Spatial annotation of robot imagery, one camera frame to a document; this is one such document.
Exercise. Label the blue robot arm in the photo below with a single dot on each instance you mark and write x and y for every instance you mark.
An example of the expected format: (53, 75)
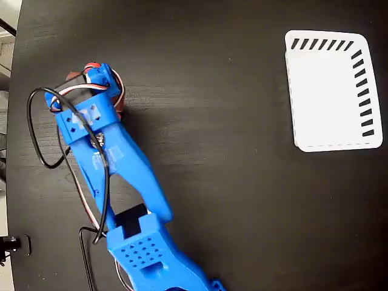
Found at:
(133, 169)

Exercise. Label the white plastic basket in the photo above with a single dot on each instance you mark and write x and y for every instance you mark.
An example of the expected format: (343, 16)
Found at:
(321, 97)

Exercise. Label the black metal bar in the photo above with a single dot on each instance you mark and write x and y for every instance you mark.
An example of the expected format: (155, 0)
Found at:
(7, 26)

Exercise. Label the black table clamp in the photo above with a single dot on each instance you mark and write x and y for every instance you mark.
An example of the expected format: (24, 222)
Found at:
(18, 244)

